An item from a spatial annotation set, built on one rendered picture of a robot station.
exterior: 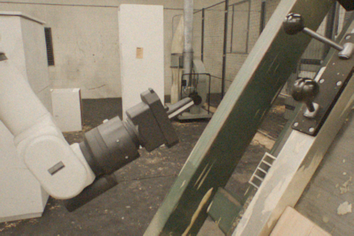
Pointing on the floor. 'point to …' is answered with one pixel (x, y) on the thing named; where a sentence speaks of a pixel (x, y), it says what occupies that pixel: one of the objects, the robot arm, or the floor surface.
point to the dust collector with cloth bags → (180, 93)
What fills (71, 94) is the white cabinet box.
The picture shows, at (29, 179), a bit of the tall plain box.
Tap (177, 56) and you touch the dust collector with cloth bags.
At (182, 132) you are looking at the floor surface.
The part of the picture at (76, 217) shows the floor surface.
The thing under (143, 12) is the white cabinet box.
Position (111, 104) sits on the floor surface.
